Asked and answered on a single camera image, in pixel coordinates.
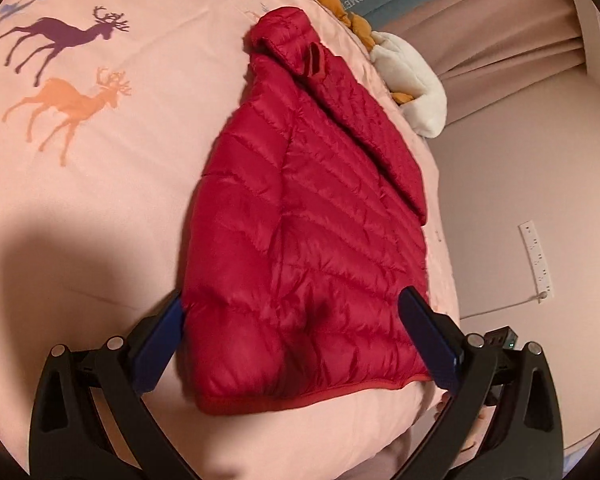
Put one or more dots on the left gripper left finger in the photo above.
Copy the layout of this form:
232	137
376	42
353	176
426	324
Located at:
89	419

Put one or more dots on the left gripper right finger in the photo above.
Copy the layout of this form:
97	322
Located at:
524	437

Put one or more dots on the red puffer jacket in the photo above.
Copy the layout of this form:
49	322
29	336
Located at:
306	225

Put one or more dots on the person's right hand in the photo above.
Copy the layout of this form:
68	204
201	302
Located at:
478	428

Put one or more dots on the white power strip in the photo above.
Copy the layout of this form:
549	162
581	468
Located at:
538	262

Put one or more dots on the white goose plush toy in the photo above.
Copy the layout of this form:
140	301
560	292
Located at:
412	83

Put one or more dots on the pink curtain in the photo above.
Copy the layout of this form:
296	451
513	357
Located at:
485	50

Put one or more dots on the pink printed duvet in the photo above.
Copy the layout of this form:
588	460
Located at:
108	110

